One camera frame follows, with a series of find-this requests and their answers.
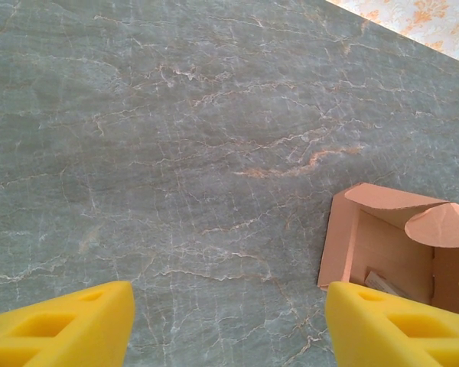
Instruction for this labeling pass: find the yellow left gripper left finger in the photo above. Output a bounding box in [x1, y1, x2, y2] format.
[0, 281, 135, 367]

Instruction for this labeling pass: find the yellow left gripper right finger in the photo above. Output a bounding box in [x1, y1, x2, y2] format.
[324, 281, 459, 367]

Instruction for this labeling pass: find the small white card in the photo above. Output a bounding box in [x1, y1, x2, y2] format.
[364, 270, 411, 300]

